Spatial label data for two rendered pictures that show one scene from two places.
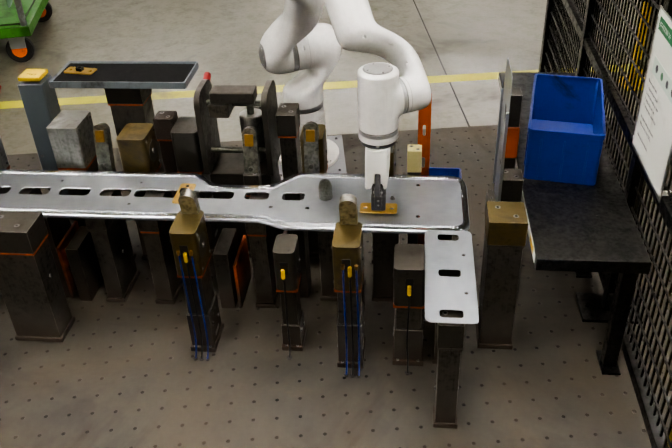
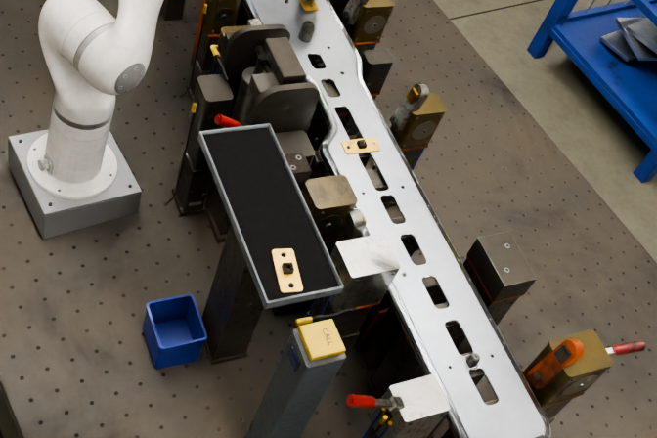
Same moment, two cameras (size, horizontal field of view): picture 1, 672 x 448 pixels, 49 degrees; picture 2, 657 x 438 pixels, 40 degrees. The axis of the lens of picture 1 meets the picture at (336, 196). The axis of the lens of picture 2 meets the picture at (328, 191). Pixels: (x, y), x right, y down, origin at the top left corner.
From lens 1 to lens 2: 2.86 m
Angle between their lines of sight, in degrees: 90
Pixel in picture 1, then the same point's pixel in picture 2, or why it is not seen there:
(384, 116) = not seen: outside the picture
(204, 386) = (424, 182)
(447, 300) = not seen: outside the picture
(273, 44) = (150, 40)
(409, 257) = not seen: outside the picture
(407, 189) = not seen: outside the picture
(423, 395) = not seen: hidden behind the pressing
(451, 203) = not seen: outside the picture
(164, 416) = (463, 197)
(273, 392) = not seen: hidden behind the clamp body
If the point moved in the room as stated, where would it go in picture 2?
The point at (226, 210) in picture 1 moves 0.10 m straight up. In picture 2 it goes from (366, 104) to (379, 71)
